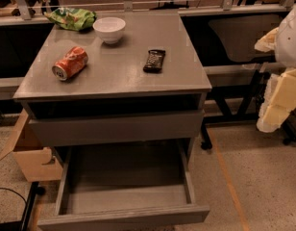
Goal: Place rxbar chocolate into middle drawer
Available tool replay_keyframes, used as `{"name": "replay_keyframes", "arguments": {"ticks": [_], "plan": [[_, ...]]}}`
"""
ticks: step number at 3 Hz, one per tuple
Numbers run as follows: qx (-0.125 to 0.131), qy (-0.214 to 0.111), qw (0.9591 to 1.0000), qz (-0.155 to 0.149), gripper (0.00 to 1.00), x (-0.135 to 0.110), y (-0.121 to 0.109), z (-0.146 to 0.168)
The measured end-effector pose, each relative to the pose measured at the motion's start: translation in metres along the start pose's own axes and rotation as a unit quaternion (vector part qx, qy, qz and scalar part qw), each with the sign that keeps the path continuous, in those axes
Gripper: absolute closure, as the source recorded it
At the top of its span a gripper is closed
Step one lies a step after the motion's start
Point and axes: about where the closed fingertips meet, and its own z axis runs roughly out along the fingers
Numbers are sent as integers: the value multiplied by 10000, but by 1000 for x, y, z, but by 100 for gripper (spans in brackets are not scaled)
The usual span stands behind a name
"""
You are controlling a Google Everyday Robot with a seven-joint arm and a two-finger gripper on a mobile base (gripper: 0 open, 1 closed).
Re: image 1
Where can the green chip bag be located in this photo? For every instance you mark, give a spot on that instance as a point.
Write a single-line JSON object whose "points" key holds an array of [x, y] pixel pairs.
{"points": [[73, 19]]}

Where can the metal railing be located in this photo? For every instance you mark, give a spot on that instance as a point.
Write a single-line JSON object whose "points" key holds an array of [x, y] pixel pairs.
{"points": [[148, 0]]}

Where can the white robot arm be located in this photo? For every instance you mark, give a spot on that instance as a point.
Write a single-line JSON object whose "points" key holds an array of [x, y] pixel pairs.
{"points": [[285, 44]]}

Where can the grey drawer cabinet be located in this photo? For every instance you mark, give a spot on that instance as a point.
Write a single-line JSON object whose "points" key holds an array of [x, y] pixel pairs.
{"points": [[113, 82]]}

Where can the closed grey upper drawer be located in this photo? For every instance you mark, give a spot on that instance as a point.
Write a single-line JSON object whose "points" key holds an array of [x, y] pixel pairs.
{"points": [[117, 128]]}

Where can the orange crushed soda can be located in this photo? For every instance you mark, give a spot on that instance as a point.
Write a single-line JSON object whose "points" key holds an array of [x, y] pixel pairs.
{"points": [[72, 63]]}

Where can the white ceramic bowl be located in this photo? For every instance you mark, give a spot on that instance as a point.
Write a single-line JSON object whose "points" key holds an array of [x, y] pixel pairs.
{"points": [[109, 29]]}

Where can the brown cardboard box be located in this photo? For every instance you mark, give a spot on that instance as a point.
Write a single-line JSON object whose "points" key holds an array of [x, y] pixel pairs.
{"points": [[37, 162]]}

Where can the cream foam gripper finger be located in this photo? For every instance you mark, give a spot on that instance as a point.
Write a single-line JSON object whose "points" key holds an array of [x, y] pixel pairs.
{"points": [[279, 101], [267, 42]]}

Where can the open grey lower drawer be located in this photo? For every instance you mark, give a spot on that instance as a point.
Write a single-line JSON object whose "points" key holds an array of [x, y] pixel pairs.
{"points": [[124, 186]]}

